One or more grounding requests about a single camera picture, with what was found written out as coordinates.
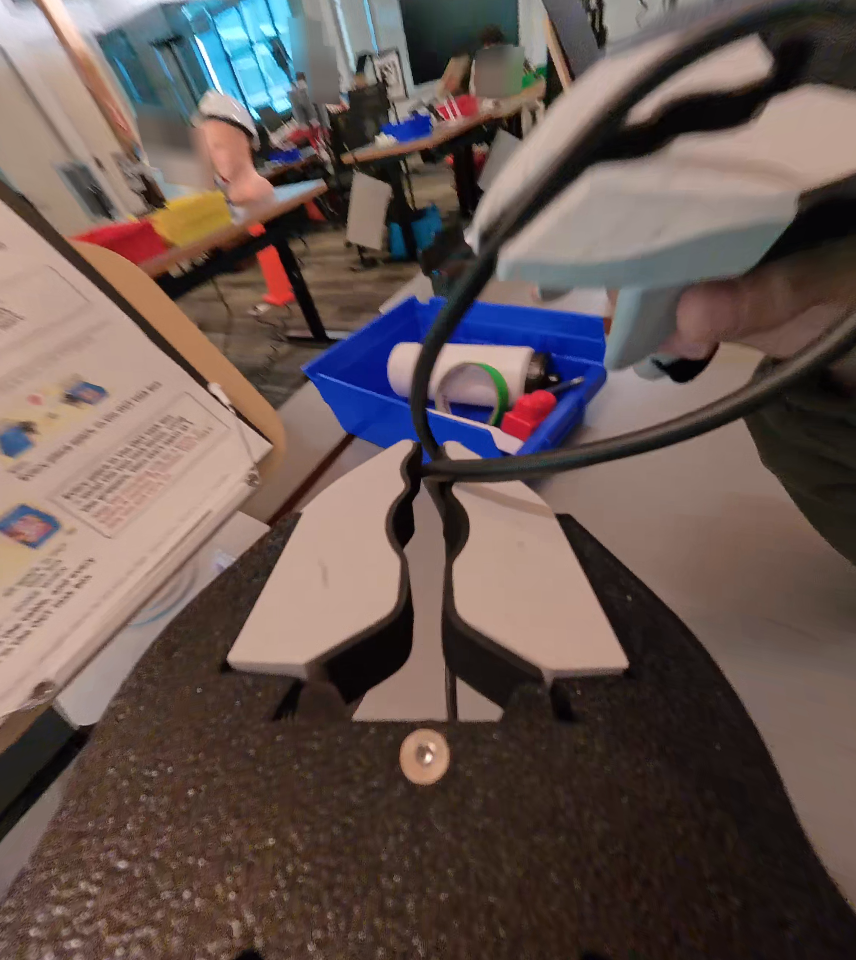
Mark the yellow plastic bin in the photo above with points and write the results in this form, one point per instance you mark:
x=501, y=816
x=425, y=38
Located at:
x=192, y=217

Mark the printed instruction sheet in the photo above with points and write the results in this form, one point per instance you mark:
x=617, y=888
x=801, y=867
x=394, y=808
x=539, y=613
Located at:
x=60, y=450

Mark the red plastic bin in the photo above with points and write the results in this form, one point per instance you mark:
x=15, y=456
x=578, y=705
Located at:
x=120, y=240

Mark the instruction sheet on clipboard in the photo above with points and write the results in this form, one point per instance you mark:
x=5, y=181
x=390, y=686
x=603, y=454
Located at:
x=195, y=330

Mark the white cylindrical bottle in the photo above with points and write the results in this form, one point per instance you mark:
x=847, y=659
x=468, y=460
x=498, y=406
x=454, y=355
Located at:
x=465, y=354

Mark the blue plastic bin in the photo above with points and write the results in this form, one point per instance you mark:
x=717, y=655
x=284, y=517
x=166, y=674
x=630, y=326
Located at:
x=368, y=405
x=407, y=129

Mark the white paper slip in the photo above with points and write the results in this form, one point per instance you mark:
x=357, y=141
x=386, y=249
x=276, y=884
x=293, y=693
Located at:
x=473, y=431

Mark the wooden edged table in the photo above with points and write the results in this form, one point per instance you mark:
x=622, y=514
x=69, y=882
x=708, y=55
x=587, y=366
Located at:
x=285, y=199

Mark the red toy block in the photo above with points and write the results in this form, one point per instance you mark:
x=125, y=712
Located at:
x=529, y=416

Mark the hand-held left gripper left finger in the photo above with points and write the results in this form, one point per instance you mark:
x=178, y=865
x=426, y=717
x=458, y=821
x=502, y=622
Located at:
x=330, y=585

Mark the white hanging panel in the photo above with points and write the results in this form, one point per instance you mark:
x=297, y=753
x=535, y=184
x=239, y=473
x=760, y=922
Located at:
x=499, y=157
x=368, y=211

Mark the person's right hand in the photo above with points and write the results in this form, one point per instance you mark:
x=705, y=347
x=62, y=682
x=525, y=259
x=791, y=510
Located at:
x=757, y=307

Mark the black pen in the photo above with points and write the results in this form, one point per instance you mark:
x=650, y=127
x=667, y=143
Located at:
x=566, y=386

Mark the black easel board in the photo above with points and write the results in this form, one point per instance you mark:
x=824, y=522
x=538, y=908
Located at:
x=574, y=37

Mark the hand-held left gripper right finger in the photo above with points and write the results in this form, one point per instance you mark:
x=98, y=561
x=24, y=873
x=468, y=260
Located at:
x=525, y=592

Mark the green tape roll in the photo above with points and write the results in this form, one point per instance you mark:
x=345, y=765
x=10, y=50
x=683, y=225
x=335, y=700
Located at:
x=499, y=390

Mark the blue bag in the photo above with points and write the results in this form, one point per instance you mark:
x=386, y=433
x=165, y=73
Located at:
x=416, y=232

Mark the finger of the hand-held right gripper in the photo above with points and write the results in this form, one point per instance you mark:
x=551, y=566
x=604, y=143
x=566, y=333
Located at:
x=697, y=195
x=667, y=75

